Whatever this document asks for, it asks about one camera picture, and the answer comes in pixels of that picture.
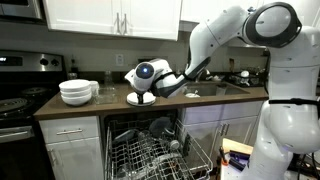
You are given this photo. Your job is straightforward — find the dishwasher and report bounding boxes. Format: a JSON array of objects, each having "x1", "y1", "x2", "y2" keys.
[{"x1": 99, "y1": 109, "x2": 183, "y2": 141}]

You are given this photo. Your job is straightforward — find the clear glass container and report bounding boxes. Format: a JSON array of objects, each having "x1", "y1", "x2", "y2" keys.
[{"x1": 94, "y1": 87, "x2": 118, "y2": 105}]

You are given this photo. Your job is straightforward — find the dark bowl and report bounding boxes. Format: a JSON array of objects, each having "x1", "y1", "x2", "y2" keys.
[{"x1": 148, "y1": 116, "x2": 175, "y2": 138}]

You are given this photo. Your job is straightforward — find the clear glass bottle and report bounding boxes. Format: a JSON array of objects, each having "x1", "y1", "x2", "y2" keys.
[{"x1": 103, "y1": 70, "x2": 115, "y2": 91}]

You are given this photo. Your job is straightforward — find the white mug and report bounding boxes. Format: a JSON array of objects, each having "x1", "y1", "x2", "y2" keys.
[{"x1": 89, "y1": 80, "x2": 100, "y2": 98}]

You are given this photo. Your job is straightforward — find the white item in sink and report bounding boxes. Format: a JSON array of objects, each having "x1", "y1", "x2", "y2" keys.
[{"x1": 184, "y1": 92, "x2": 201, "y2": 99}]

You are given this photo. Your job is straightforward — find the small white round cup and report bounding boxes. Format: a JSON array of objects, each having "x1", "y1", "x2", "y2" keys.
[{"x1": 169, "y1": 139, "x2": 181, "y2": 150}]

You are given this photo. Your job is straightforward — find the white ceramic bowl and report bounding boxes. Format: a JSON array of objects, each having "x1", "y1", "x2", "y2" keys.
[
  {"x1": 60, "y1": 93, "x2": 93, "y2": 107},
  {"x1": 60, "y1": 89, "x2": 92, "y2": 99},
  {"x1": 58, "y1": 78, "x2": 92, "y2": 93}
]

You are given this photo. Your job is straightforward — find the kitchen sink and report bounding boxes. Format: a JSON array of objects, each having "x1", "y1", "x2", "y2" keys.
[{"x1": 181, "y1": 81, "x2": 249, "y2": 98}]

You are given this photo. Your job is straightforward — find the chrome faucet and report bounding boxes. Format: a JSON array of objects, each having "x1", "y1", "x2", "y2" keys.
[{"x1": 196, "y1": 68, "x2": 212, "y2": 83}]

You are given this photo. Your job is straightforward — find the white sink base cabinet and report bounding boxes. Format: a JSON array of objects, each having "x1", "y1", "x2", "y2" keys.
[{"x1": 178, "y1": 100, "x2": 265, "y2": 161}]

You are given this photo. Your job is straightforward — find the dark glass bottle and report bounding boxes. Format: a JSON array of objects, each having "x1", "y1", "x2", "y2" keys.
[{"x1": 70, "y1": 58, "x2": 80, "y2": 79}]

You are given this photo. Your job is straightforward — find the white base cabinet with drawer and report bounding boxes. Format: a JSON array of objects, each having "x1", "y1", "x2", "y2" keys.
[{"x1": 38, "y1": 115, "x2": 105, "y2": 180}]

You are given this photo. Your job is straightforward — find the small black orange clamp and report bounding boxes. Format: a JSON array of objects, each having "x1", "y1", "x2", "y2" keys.
[{"x1": 218, "y1": 146, "x2": 230, "y2": 167}]

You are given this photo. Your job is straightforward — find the wooden board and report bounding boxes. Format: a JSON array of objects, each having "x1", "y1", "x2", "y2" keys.
[{"x1": 221, "y1": 137, "x2": 255, "y2": 158}]

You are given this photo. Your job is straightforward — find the black dish drying rack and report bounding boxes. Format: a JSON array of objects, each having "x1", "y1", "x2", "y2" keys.
[{"x1": 228, "y1": 68, "x2": 266, "y2": 88}]

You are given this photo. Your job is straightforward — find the black purple device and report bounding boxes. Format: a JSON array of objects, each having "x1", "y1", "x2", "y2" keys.
[{"x1": 228, "y1": 149, "x2": 252, "y2": 172}]

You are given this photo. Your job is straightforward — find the stainless steel stove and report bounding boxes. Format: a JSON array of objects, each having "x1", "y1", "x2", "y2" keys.
[{"x1": 0, "y1": 49, "x2": 66, "y2": 180}]

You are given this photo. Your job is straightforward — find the stainless steel microwave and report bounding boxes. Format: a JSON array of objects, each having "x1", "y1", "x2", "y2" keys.
[{"x1": 0, "y1": 0, "x2": 46, "y2": 23}]

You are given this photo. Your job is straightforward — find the white wall outlet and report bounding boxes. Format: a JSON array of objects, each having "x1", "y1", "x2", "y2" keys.
[{"x1": 115, "y1": 53, "x2": 125, "y2": 67}]

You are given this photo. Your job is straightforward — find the wire dishwasher rack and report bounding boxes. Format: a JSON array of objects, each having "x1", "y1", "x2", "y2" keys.
[{"x1": 103, "y1": 117, "x2": 214, "y2": 180}]

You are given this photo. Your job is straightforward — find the white double door wall cabinet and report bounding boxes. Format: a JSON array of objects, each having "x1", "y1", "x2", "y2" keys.
[{"x1": 42, "y1": 0, "x2": 183, "y2": 42}]

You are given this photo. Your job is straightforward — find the white wall cabinet over sink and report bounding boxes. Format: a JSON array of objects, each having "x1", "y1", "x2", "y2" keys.
[{"x1": 179, "y1": 0, "x2": 268, "y2": 24}]

